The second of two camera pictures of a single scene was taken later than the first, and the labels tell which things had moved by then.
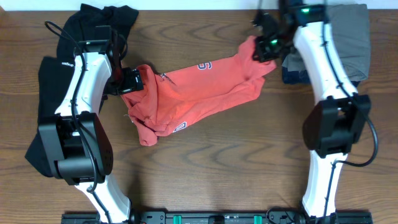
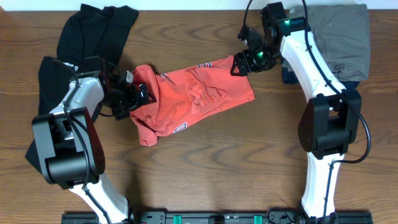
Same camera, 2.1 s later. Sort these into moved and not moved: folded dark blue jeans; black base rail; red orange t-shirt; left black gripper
Moved: left black gripper
Not moved: black base rail; folded dark blue jeans; red orange t-shirt
